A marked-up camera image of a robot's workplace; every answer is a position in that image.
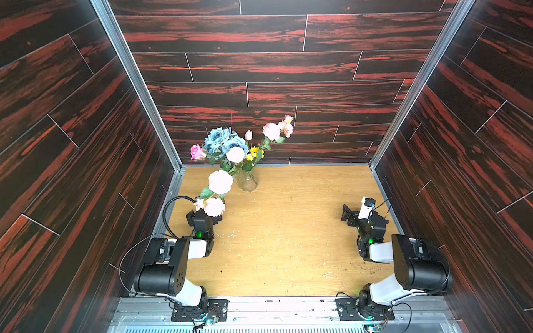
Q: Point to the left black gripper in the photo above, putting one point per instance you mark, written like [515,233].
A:
[189,216]

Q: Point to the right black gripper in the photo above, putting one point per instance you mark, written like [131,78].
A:
[354,216]

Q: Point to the pale pink peony stem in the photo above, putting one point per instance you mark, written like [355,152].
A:
[211,197]

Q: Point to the pink peony spray stem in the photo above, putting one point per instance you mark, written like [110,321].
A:
[277,133]

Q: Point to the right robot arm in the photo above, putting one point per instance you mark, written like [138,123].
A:
[419,267]

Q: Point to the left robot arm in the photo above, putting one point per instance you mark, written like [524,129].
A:
[164,265]

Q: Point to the clear glass vase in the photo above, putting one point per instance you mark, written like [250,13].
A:
[247,180]

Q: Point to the magenta rose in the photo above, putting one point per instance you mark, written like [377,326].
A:
[197,153]

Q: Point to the white rose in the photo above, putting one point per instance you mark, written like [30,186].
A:
[236,155]

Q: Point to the yellow sunflower large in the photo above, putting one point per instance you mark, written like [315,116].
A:
[254,151]

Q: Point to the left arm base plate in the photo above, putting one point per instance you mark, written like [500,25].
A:
[211,310]

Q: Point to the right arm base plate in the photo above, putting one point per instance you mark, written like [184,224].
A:
[353,309]

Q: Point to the metal front rail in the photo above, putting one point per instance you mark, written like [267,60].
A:
[283,314]

